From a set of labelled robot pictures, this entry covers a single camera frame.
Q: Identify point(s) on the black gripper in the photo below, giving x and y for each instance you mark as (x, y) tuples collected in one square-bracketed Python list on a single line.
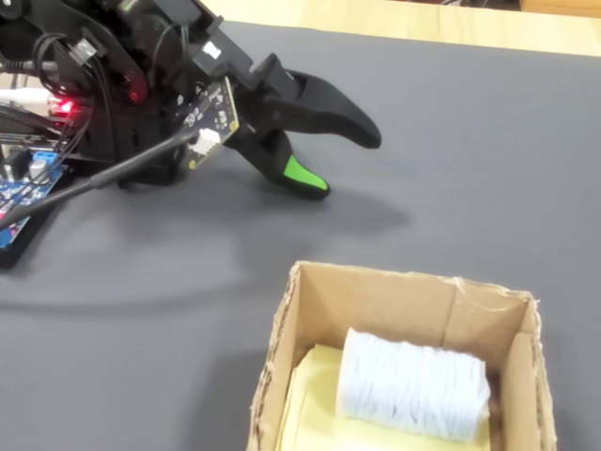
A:
[(244, 89)]

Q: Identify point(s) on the white yarn-wrapped block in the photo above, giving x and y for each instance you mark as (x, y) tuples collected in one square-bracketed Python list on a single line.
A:
[(413, 385)]

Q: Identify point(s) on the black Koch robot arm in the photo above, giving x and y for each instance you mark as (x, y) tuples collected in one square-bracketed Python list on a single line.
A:
[(141, 42)]

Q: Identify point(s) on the open cardboard box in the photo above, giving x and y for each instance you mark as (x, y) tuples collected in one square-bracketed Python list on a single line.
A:
[(366, 300)]

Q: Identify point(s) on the large gray table mat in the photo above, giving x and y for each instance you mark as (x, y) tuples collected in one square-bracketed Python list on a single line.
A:
[(422, 197)]

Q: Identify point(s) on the pale yellow paper liner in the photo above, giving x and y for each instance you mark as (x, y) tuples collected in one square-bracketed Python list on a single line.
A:
[(314, 409)]

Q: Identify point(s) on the blue circuit board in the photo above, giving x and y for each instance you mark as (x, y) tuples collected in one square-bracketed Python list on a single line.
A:
[(23, 197)]

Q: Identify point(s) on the black camera circuit board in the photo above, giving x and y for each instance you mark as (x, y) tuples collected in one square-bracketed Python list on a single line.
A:
[(211, 115)]

